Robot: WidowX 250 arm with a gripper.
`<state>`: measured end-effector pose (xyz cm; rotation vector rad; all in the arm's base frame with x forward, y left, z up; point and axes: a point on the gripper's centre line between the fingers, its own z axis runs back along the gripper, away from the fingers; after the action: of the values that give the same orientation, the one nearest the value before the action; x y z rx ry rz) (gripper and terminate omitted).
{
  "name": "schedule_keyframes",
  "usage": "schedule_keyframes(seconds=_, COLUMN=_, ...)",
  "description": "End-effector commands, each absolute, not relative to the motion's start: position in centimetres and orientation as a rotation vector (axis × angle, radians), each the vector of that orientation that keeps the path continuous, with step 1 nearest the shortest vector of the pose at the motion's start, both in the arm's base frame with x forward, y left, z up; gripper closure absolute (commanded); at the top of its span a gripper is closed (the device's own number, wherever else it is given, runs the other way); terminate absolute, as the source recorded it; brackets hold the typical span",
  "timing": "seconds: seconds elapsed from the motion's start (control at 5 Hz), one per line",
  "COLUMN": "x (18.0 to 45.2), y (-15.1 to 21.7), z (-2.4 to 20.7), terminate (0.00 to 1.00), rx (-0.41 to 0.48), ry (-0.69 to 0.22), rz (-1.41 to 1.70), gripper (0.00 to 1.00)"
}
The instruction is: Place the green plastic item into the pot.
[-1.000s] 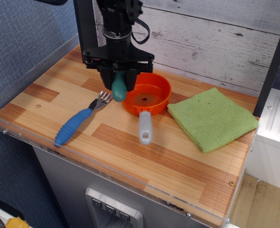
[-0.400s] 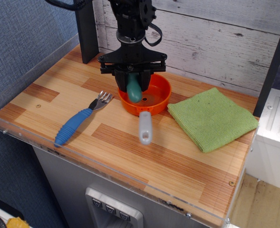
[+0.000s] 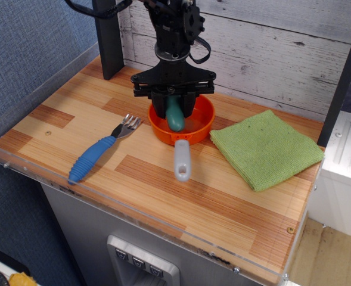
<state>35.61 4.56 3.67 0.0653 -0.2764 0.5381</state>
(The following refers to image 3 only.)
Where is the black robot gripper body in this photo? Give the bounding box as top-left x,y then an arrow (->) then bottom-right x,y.
131,49 -> 216,98

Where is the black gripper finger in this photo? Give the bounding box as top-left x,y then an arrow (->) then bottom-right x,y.
151,92 -> 168,119
180,92 -> 196,118

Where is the green toy cucumber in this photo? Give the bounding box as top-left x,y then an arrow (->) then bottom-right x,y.
166,96 -> 185,132

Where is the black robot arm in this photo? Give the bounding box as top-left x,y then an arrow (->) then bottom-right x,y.
131,1 -> 216,119

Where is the green microfibre cloth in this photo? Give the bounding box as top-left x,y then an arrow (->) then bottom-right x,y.
210,110 -> 324,192

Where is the grey cabinet with button panel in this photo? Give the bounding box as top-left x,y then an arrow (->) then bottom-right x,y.
42,185 -> 257,285

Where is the clear acrylic table guard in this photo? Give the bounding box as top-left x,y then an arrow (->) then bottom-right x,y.
0,44 -> 319,285

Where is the white ribbed box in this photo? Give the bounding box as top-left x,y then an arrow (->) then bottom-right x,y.
307,111 -> 351,236

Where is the yellow and black object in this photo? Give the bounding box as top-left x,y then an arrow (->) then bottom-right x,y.
0,272 -> 38,286

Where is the orange pot grey handle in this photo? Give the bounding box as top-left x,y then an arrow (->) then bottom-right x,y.
148,95 -> 215,182

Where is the black left frame post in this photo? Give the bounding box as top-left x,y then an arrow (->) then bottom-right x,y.
95,16 -> 124,80

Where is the black frame post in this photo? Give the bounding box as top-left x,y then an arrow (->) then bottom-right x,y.
95,16 -> 124,80
317,0 -> 351,148

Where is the blue handled metal fork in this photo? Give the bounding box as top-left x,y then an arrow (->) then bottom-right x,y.
69,114 -> 141,185

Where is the black right frame post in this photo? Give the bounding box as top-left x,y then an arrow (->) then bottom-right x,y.
317,0 -> 351,148

